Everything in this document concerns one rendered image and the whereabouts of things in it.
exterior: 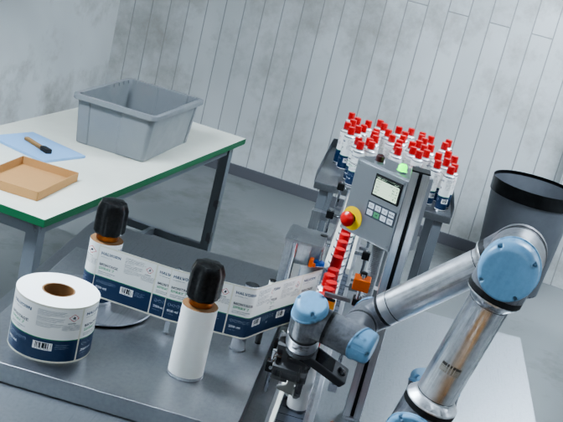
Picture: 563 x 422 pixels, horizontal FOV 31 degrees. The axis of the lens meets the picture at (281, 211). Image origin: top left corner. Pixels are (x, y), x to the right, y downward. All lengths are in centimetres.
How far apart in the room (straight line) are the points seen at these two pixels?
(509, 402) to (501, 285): 105
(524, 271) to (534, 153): 496
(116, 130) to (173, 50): 315
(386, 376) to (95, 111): 208
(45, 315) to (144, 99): 267
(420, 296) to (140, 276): 82
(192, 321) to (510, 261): 82
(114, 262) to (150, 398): 46
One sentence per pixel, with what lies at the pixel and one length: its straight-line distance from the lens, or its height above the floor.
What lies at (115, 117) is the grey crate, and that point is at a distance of 445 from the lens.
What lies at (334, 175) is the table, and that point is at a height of 88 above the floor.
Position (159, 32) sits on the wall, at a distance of 761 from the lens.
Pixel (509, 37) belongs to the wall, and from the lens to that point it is 688.
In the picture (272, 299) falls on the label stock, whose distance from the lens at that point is 274.
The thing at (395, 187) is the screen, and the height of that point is 145.
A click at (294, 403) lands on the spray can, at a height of 90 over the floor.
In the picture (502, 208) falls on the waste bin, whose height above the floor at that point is 53.
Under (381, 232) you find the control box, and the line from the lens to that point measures 247.
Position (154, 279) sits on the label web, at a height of 102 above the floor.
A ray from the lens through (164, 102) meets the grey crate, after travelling 494.
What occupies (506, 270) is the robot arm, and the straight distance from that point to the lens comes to 201.
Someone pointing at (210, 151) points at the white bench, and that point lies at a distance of 485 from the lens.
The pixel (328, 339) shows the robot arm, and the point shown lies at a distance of 218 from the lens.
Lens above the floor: 205
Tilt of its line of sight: 17 degrees down
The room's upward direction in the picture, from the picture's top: 14 degrees clockwise
